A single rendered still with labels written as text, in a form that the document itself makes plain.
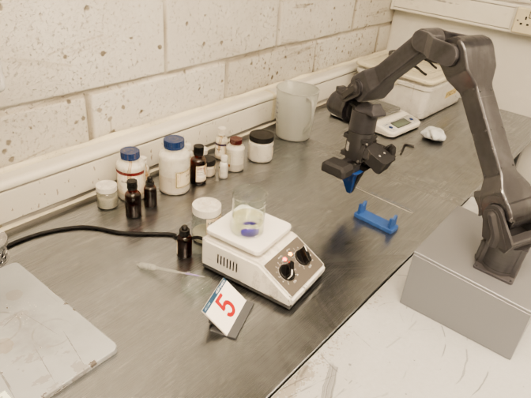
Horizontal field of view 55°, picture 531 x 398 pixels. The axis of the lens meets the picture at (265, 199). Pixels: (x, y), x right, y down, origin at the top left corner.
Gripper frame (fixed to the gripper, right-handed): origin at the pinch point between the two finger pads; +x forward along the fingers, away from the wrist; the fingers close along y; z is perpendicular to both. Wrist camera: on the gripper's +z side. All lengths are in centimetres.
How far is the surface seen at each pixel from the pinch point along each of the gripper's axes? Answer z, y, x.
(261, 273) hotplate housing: 7.2, -38.3, 2.7
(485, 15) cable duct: -17, 104, -25
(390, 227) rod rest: 12.3, -1.0, 6.8
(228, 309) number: 7.0, -45.8, 6.4
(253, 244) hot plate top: 3.4, -36.7, -0.7
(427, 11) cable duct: -38, 103, -22
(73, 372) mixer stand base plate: 1, -71, 7
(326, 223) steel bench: 0.7, -8.8, 8.0
